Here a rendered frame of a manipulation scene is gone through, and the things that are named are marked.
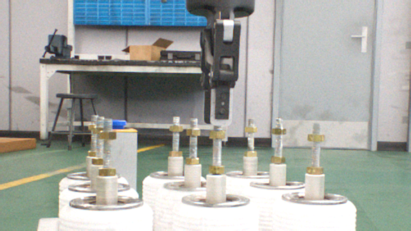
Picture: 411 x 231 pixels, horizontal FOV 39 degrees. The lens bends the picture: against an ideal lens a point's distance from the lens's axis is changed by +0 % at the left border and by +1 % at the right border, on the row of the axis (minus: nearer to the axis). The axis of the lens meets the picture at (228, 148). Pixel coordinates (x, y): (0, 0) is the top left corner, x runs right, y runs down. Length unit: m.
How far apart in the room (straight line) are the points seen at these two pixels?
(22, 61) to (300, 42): 2.80
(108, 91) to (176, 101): 0.70
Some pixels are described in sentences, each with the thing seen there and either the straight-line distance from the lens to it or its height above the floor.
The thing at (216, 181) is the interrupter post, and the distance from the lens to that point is 0.62.
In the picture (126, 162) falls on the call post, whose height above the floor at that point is 0.26.
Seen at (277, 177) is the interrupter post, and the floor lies 0.26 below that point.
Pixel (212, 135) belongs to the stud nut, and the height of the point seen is 0.32.
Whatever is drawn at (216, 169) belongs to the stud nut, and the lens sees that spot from 0.62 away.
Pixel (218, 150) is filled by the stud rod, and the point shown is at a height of 0.31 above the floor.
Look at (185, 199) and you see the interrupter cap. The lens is 0.62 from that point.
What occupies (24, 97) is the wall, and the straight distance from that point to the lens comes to 6.23.
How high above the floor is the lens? 0.35
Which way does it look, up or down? 4 degrees down
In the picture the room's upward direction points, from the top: 1 degrees clockwise
